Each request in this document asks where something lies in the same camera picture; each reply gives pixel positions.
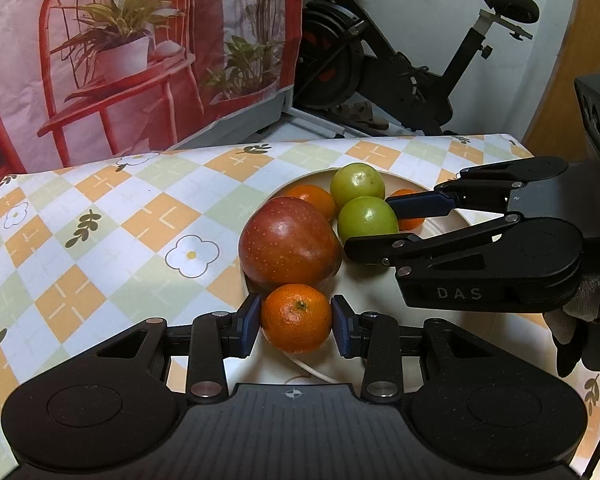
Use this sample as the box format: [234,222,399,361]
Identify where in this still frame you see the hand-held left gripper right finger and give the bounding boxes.
[330,295,496,405]

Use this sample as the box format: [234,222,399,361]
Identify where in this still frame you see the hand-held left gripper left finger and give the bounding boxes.
[97,292,263,405]

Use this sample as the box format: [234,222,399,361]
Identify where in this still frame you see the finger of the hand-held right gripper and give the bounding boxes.
[386,159,527,217]
[344,212,525,278]

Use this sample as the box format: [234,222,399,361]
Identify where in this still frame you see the cream round plate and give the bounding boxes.
[240,166,503,391]

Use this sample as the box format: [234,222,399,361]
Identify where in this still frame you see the green round fruit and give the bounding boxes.
[329,162,386,211]
[336,196,400,246]

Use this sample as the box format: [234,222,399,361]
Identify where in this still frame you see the red apple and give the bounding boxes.
[238,196,342,291]

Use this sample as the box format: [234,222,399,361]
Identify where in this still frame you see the person's right hand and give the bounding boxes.
[544,277,600,379]

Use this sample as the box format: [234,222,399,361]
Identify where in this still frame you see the small orange tangerine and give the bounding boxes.
[389,188,426,232]

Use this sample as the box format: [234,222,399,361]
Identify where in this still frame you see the brown sandal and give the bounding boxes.
[337,101,390,128]

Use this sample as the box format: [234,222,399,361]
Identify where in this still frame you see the wooden door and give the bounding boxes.
[522,0,600,161]

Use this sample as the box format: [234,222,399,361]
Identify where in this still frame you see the black exercise bike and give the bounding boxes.
[285,0,541,138]

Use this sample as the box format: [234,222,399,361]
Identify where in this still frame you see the checkered flower tablecloth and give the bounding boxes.
[0,132,600,480]

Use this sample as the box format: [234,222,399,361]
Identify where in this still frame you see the red chair wall poster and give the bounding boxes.
[0,0,308,183]

